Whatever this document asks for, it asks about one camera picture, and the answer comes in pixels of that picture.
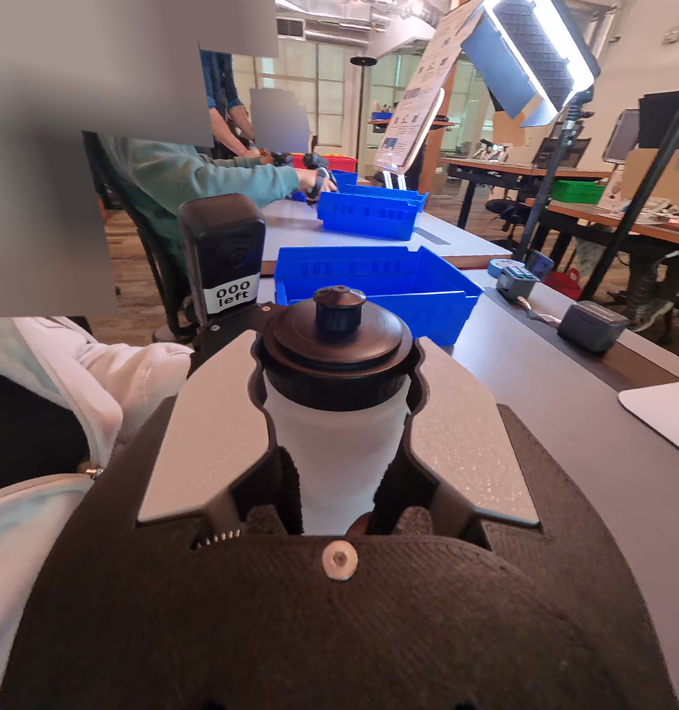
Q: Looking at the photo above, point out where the black floor lamp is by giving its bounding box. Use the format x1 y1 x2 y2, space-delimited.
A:
350 55 377 181

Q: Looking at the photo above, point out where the grey tablet screen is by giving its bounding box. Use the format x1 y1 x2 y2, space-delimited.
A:
601 108 642 165

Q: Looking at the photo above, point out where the grey charger case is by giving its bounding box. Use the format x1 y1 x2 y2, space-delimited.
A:
495 251 555 303

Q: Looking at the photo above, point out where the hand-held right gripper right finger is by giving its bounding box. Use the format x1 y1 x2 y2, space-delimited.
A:
368 337 541 539

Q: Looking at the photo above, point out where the wooden pillar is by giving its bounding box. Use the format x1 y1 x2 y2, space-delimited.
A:
418 64 459 195

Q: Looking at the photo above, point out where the white board stand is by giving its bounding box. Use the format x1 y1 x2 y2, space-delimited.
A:
381 169 423 192
618 382 679 460

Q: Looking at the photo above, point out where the white cable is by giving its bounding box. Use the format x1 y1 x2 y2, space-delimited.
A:
516 297 562 325

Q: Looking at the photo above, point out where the white plastic bottle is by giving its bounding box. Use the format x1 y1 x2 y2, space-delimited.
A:
263 377 412 536

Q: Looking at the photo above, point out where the red basket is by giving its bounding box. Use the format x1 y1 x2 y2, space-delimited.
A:
545 268 584 300

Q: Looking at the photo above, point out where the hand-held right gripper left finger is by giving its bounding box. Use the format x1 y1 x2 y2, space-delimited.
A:
137 331 304 547

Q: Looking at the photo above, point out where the black light stand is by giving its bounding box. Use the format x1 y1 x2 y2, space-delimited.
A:
511 91 595 261

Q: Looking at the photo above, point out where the red plastic bin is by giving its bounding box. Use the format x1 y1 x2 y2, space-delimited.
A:
292 154 359 173

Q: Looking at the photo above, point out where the printed instruction board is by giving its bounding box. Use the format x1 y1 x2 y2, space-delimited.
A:
373 0 484 173

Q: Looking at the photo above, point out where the studio light panel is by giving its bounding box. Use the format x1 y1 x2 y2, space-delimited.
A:
460 0 602 128

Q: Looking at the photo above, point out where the wooden top desk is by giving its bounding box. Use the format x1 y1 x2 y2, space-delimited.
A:
539 200 679 303
439 157 615 228

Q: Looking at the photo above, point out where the person's black shirt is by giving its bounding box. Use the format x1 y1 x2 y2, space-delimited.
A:
0 366 90 494

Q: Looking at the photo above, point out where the dark grey case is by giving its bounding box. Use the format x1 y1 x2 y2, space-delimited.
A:
557 301 630 354

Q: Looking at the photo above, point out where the person's left forearm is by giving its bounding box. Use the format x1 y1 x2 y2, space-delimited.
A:
67 339 195 444

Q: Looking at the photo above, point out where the black monitor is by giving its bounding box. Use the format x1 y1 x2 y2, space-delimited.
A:
639 89 679 151
532 136 592 169

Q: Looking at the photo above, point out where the black tripod leg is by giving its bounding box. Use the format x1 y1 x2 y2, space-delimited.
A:
578 83 679 300

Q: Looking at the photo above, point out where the black bottle lid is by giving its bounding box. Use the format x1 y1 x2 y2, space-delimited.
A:
259 285 415 412

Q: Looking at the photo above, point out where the green plastic bin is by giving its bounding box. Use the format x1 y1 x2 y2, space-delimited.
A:
550 179 606 205

